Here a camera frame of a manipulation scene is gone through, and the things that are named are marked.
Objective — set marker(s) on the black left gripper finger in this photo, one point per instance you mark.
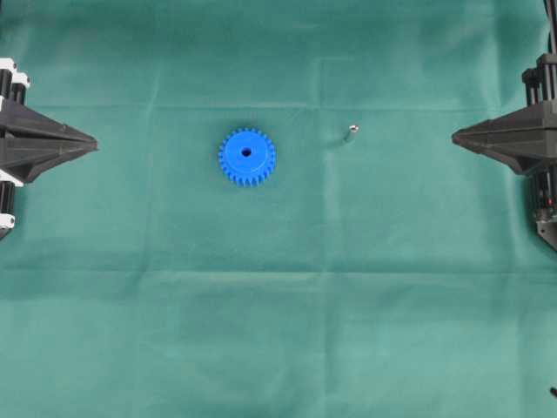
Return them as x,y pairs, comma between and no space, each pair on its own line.
33,164
21,121

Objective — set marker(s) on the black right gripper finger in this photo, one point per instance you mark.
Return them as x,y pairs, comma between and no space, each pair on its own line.
519,164
533,118

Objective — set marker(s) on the blue plastic gear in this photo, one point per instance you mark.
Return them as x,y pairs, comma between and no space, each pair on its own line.
247,157

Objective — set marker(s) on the green table cloth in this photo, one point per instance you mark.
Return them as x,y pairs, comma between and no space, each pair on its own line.
398,275

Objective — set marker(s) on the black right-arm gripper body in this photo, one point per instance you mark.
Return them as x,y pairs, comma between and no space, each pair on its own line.
540,85

